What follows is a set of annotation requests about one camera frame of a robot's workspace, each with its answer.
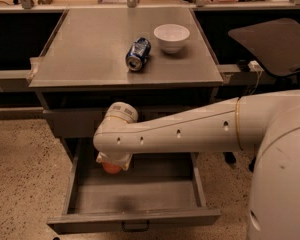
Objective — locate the white power adapter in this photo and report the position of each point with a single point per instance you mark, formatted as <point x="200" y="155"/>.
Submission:
<point x="254" y="65"/>

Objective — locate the red apple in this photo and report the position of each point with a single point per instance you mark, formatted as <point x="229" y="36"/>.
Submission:
<point x="110" y="168"/>

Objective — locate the grey drawer cabinet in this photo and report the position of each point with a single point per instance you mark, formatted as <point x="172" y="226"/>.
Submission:
<point x="85" y="66"/>

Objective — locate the closed grey drawer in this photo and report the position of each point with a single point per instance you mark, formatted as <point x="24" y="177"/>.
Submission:
<point x="83" y="122"/>

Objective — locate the crushed blue soda can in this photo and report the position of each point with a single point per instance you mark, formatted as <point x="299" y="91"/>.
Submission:
<point x="138" y="54"/>

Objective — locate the white ceramic bowl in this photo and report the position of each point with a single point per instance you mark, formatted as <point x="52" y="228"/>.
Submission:
<point x="171" y="38"/>

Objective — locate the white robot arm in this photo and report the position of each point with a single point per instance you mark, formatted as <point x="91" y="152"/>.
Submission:
<point x="274" y="205"/>

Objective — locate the black office chair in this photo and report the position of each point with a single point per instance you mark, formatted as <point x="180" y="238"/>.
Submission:
<point x="273" y="47"/>

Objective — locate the open grey drawer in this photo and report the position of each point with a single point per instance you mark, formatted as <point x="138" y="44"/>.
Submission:
<point x="157" y="191"/>

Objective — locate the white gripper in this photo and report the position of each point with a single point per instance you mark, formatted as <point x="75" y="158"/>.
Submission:
<point x="112" y="156"/>

